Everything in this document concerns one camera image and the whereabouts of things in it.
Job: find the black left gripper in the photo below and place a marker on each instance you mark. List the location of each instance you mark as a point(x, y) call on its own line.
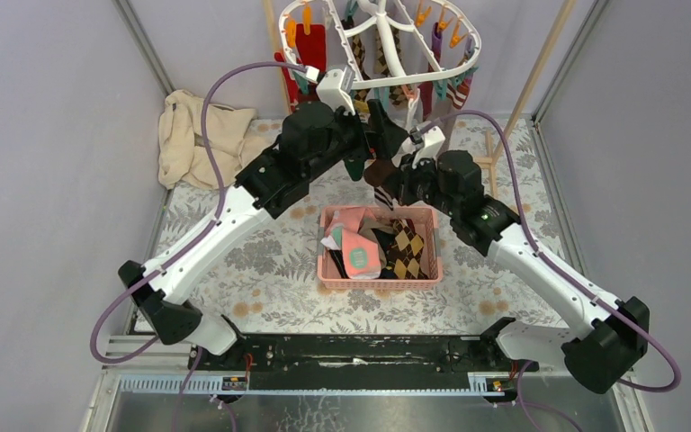
point(383, 131)

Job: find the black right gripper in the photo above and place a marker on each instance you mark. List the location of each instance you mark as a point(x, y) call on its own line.
point(409, 174)

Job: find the brown argyle sock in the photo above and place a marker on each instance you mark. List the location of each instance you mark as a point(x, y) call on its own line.
point(403, 257)

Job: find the pink sock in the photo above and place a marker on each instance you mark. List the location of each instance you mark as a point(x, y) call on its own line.
point(360, 255)

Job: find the black pinstriped sock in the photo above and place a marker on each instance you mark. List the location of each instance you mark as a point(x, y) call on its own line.
point(336, 257)

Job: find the beige long sock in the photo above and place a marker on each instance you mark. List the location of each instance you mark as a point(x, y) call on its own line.
point(368, 224)

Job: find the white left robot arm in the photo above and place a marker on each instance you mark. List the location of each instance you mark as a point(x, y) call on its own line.
point(312, 140)

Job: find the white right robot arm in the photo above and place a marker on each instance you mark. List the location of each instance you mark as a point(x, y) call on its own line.
point(604, 339)

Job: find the pink plastic basket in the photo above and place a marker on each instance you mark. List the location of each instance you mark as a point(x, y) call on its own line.
point(427, 226)

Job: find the green dotted sock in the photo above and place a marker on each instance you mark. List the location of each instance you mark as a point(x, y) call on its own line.
point(354, 167)

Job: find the red santa sock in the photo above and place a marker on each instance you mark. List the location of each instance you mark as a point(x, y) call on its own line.
point(291, 86)

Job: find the cream crumpled cloth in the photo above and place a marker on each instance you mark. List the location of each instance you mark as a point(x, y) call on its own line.
point(188, 154)

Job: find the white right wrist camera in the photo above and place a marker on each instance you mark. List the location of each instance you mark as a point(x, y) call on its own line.
point(424, 143)

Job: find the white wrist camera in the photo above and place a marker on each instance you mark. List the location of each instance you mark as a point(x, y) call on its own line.
point(424, 143)
point(333, 86)

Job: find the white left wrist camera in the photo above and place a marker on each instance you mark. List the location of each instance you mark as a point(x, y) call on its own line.
point(333, 86)

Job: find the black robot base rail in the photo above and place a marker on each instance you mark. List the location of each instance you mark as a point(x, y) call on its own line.
point(369, 364)

